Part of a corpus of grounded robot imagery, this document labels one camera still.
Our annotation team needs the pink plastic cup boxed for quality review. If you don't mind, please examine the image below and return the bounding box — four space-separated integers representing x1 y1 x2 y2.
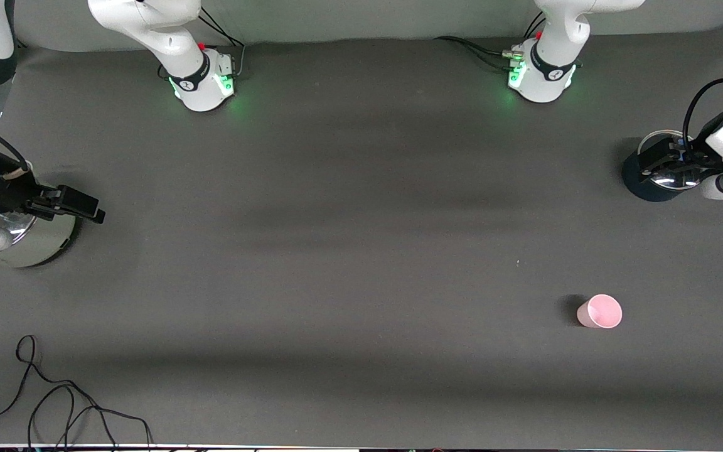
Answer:
577 294 623 330

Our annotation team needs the glass lid with blue knob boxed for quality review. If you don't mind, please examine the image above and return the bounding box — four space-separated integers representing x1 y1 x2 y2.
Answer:
641 129 707 191

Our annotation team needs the dark blue saucepan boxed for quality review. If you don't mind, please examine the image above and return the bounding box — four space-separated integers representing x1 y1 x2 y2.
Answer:
621 129 723 203

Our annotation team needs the pale green cooking pot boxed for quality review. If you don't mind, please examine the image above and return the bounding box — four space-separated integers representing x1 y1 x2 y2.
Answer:
0 210 77 272

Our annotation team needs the dark grey table cover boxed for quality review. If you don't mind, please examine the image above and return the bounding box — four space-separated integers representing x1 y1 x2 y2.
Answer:
0 25 723 448

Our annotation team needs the left arm base cable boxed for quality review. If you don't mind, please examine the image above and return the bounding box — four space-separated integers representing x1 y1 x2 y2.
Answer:
433 35 523 72
522 11 548 40

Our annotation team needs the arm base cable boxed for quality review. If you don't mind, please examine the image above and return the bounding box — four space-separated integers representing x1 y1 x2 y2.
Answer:
197 5 247 80
433 35 523 72
522 11 548 40

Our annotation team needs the thin loose black cable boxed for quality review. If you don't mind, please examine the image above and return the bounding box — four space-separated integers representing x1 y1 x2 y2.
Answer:
0 335 153 448

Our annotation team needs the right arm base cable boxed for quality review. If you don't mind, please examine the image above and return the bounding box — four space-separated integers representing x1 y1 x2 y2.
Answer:
197 5 247 80

